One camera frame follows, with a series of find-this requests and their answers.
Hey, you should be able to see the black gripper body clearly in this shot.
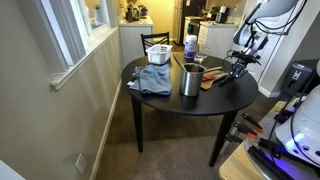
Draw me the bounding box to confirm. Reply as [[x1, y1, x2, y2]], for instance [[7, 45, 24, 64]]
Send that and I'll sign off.
[[232, 49, 262, 70]]

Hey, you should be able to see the black spatula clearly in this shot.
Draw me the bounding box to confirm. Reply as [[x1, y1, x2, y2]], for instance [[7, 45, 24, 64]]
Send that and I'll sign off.
[[217, 68, 248, 87]]

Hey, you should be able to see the red silicone spatula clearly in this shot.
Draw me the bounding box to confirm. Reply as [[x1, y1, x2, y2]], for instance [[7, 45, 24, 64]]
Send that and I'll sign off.
[[202, 73, 218, 82]]

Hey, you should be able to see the wide wooden spatula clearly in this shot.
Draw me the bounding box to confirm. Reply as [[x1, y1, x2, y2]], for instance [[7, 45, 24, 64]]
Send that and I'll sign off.
[[200, 72, 230, 90]]

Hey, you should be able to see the silver metal bowl cup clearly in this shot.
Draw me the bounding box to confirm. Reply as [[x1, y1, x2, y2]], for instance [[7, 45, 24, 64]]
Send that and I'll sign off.
[[179, 62, 207, 98]]

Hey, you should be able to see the thick wooden spoon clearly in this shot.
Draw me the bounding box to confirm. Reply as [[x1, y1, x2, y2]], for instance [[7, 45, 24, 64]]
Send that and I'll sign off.
[[204, 65, 224, 74]]

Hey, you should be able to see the round black table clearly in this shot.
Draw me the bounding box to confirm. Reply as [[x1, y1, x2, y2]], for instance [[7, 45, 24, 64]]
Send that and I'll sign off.
[[120, 52, 259, 168]]

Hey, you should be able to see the clear glass mug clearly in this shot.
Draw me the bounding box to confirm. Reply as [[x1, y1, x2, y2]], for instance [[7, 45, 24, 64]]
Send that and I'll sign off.
[[194, 44, 211, 64]]

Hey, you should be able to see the white kitchen cabinet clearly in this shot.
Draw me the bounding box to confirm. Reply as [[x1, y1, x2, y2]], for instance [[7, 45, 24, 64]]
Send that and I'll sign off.
[[197, 21, 239, 58]]

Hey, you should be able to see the black orange clamp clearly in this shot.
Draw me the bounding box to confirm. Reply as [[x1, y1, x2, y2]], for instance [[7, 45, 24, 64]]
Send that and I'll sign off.
[[241, 112, 264, 134], [233, 121, 260, 140]]

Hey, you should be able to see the black control box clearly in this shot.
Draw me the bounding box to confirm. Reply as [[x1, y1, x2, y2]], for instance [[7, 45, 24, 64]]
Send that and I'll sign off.
[[281, 59, 320, 98]]

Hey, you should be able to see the wooden utensil in cup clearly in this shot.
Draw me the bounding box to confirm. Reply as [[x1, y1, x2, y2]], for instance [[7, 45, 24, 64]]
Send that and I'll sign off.
[[172, 52, 186, 71]]

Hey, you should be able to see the small black clamp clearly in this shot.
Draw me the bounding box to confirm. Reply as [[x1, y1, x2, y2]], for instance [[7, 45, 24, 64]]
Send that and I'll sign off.
[[224, 133, 244, 145]]

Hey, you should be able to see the black refrigerator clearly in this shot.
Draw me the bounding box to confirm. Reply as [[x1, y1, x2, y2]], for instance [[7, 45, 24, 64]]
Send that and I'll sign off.
[[179, 0, 208, 46]]

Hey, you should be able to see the white plastic basket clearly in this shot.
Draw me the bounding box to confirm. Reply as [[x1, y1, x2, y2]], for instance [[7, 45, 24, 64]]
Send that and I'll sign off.
[[145, 43, 174, 66]]

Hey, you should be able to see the blue cloth towel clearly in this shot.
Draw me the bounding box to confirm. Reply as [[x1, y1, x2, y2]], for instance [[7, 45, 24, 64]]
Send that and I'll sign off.
[[126, 63, 173, 97]]

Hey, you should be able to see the black dining chair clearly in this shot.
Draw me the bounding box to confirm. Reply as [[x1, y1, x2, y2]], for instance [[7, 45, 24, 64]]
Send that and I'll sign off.
[[140, 31, 170, 56]]

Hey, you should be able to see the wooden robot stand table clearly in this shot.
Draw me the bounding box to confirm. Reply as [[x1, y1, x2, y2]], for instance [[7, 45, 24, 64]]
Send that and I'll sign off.
[[218, 99, 320, 180]]

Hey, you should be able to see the white counter cabinet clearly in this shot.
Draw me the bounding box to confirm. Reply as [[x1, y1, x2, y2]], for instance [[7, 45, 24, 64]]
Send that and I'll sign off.
[[118, 15, 155, 67]]

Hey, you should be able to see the black coffee maker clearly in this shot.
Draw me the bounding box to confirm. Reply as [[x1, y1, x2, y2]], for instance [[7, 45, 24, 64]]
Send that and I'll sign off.
[[125, 3, 142, 24]]

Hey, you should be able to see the white framed window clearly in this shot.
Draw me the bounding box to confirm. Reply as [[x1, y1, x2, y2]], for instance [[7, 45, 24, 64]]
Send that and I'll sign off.
[[39, 0, 120, 92]]

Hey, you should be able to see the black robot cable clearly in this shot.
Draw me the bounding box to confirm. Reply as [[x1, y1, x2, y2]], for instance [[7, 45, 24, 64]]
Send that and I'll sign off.
[[245, 0, 308, 36]]

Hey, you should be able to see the white wall outlet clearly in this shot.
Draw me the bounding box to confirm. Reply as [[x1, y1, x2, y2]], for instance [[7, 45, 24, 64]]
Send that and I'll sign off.
[[75, 152, 87, 175]]

